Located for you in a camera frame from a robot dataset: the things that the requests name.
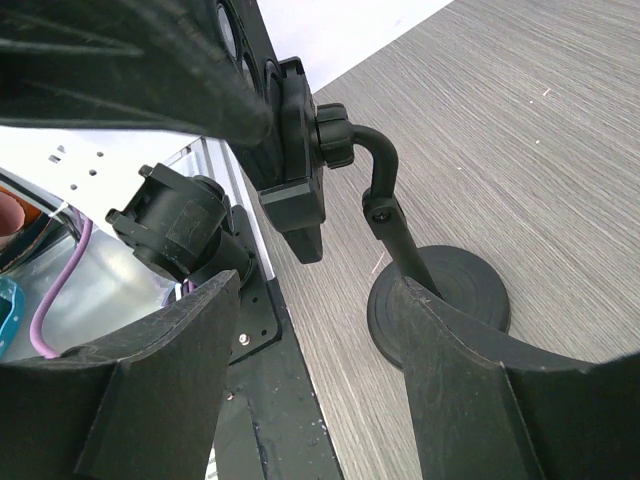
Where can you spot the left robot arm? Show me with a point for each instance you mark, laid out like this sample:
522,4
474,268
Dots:
181,228

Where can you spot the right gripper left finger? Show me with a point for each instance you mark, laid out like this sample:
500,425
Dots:
139,403

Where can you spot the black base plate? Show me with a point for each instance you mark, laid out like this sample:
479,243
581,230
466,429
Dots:
270,424

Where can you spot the black phone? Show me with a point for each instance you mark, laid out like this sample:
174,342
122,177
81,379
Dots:
197,67

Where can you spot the black phone stand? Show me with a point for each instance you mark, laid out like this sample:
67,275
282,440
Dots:
317,137

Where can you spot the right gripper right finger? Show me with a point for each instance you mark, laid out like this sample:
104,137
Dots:
485,405

